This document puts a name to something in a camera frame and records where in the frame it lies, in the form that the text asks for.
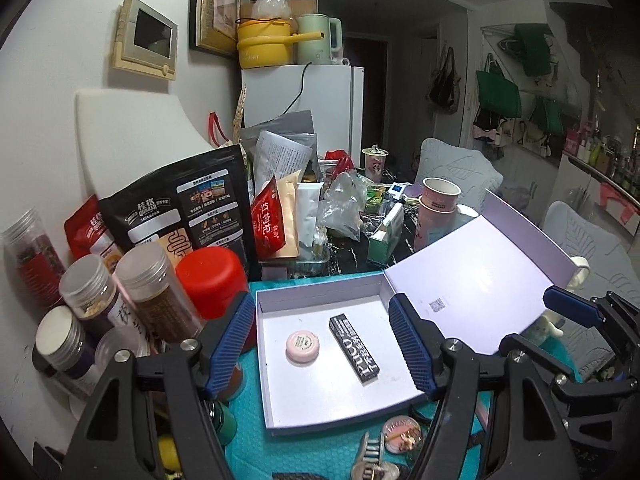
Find green tote bag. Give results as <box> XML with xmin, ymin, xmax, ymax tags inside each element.
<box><xmin>514</xmin><ymin>22</ymin><xmax>553</xmax><ymax>78</ymax></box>
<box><xmin>530</xmin><ymin>96</ymin><xmax>566</xmax><ymax>136</ymax></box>
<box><xmin>474</xmin><ymin>57</ymin><xmax>523</xmax><ymax>120</ymax></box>

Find tall jar red contents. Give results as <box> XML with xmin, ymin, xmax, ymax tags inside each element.
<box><xmin>1</xmin><ymin>208</ymin><xmax>68</xmax><ymax>311</ymax></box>

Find grey mailing bag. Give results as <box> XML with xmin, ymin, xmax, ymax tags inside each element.
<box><xmin>239</xmin><ymin>110</ymin><xmax>318</xmax><ymax>166</ymax></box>

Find beige pouch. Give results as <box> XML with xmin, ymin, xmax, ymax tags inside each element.
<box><xmin>272</xmin><ymin>170</ymin><xmax>303</xmax><ymax>260</ymax></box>

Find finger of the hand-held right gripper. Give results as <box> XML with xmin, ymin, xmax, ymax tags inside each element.
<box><xmin>544</xmin><ymin>286</ymin><xmax>608</xmax><ymax>328</ymax></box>
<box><xmin>500</xmin><ymin>332</ymin><xmax>581</xmax><ymax>386</ymax></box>

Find red berry pouch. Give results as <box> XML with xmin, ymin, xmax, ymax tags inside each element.
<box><xmin>250</xmin><ymin>176</ymin><xmax>291</xmax><ymax>261</ymax></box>

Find small red pouch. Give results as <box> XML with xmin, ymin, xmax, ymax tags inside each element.
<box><xmin>64</xmin><ymin>194</ymin><xmax>126</xmax><ymax>266</ymax></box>

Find pink round compact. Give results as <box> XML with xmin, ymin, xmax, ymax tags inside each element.
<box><xmin>285</xmin><ymin>329</ymin><xmax>321</xmax><ymax>365</ymax></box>

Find yellow round object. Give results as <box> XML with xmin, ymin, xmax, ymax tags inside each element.
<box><xmin>157</xmin><ymin>435</ymin><xmax>181</xmax><ymax>476</ymax></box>

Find printed paper sheet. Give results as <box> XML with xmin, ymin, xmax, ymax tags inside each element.
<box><xmin>254</xmin><ymin>130</ymin><xmax>313</xmax><ymax>193</ymax></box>

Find green and white carton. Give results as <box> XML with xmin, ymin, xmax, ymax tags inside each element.
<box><xmin>367</xmin><ymin>202</ymin><xmax>406</xmax><ymax>263</ymax></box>

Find patterned round pocket mirror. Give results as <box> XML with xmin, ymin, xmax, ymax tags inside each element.
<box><xmin>382</xmin><ymin>416</ymin><xmax>426</xmax><ymax>456</ymax></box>

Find white foam board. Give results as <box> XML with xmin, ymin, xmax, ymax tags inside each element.
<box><xmin>75</xmin><ymin>89</ymin><xmax>223</xmax><ymax>211</ymax></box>

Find black power cable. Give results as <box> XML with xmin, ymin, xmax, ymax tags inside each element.
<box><xmin>280</xmin><ymin>62</ymin><xmax>313</xmax><ymax>116</ymax></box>

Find green snack packet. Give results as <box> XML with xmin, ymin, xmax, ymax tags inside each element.
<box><xmin>365</xmin><ymin>185</ymin><xmax>396</xmax><ymax>216</ymax></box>

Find gold picture frame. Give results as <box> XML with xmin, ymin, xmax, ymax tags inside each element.
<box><xmin>189</xmin><ymin>0</ymin><xmax>243</xmax><ymax>57</ymax></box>

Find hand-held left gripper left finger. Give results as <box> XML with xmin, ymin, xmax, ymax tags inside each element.
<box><xmin>60</xmin><ymin>290</ymin><xmax>258</xmax><ymax>480</ymax></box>

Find brown contents silver lid jar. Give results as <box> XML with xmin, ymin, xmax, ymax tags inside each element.
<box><xmin>114</xmin><ymin>242</ymin><xmax>206</xmax><ymax>343</ymax></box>

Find yellow pot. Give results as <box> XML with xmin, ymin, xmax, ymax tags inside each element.
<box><xmin>236</xmin><ymin>16</ymin><xmax>326</xmax><ymax>69</ymax></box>

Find red lid jar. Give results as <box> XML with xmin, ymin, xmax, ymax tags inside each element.
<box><xmin>175</xmin><ymin>246</ymin><xmax>258</xmax><ymax>403</ymax></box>

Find red strap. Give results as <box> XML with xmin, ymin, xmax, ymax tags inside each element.
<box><xmin>208</xmin><ymin>111</ymin><xmax>232</xmax><ymax>147</ymax></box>

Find wall intercom panel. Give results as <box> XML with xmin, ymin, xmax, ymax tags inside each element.
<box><xmin>111</xmin><ymin>0</ymin><xmax>179</xmax><ymax>81</ymax></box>

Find black printed pouch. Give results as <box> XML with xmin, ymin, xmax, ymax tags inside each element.
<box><xmin>98</xmin><ymin>144</ymin><xmax>260</xmax><ymax>281</ymax></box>

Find dark hanging bags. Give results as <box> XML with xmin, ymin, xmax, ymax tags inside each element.
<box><xmin>427</xmin><ymin>45</ymin><xmax>461</xmax><ymax>116</ymax></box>

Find row of bottles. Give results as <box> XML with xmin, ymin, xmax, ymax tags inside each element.
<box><xmin>562</xmin><ymin>120</ymin><xmax>640</xmax><ymax>191</ymax></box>

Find red snack packet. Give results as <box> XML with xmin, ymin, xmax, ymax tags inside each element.
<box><xmin>324</xmin><ymin>149</ymin><xmax>357</xmax><ymax>176</ymax></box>

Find pink paper cup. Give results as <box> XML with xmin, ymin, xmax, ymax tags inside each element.
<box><xmin>421</xmin><ymin>176</ymin><xmax>462</xmax><ymax>213</ymax></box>
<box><xmin>414</xmin><ymin>195</ymin><xmax>458</xmax><ymax>256</ymax></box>

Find clear plastic bag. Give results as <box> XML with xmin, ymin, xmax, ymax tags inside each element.
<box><xmin>317</xmin><ymin>170</ymin><xmax>371</xmax><ymax>241</ymax></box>

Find pale green kettle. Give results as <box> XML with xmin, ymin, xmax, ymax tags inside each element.
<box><xmin>296</xmin><ymin>13</ymin><xmax>351</xmax><ymax>66</ymax></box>

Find pale green water bottle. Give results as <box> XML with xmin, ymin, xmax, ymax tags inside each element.
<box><xmin>530</xmin><ymin>255</ymin><xmax>592</xmax><ymax>346</ymax></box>

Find white quilted chair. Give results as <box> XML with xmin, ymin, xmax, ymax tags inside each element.
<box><xmin>542</xmin><ymin>201</ymin><xmax>636</xmax><ymax>361</ymax></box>
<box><xmin>414</xmin><ymin>137</ymin><xmax>504</xmax><ymax>211</ymax></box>

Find white fridge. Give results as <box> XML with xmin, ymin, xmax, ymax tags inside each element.
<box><xmin>241</xmin><ymin>63</ymin><xmax>365</xmax><ymax>168</ymax></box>

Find purple silver lid jar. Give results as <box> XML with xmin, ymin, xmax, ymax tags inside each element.
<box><xmin>34</xmin><ymin>305</ymin><xmax>98</xmax><ymax>381</ymax></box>

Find dark label silver lid jar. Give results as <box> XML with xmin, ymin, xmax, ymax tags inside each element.
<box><xmin>59</xmin><ymin>254</ymin><xmax>126</xmax><ymax>341</ymax></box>

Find white gift box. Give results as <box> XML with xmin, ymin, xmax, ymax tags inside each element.
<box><xmin>255</xmin><ymin>187</ymin><xmax>581</xmax><ymax>436</ymax></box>

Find clear plastic tray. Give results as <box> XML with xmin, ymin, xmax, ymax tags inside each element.
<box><xmin>260</xmin><ymin>245</ymin><xmax>331</xmax><ymax>278</ymax></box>

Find black printed cosmetic box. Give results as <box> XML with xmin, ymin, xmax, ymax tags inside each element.
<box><xmin>328</xmin><ymin>313</ymin><xmax>382</xmax><ymax>387</ymax></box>

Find sealed milk tea cup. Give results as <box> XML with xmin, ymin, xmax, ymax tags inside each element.
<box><xmin>361</xmin><ymin>144</ymin><xmax>390</xmax><ymax>183</ymax></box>

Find crumpled translucent bag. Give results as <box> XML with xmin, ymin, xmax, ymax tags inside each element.
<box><xmin>250</xmin><ymin>0</ymin><xmax>292</xmax><ymax>22</ymax></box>

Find pink paper sheet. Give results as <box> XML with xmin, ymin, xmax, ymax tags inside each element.
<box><xmin>595</xmin><ymin>182</ymin><xmax>640</xmax><ymax>226</ymax></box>

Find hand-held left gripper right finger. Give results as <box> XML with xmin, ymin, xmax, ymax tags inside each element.
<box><xmin>387</xmin><ymin>292</ymin><xmax>586</xmax><ymax>480</ymax></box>

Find clear lid spice jar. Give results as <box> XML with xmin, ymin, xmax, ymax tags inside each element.
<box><xmin>95</xmin><ymin>327</ymin><xmax>151</xmax><ymax>361</ymax></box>

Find hanging beige bags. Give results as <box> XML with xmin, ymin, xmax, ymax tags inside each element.
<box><xmin>472</xmin><ymin>110</ymin><xmax>516</xmax><ymax>146</ymax></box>

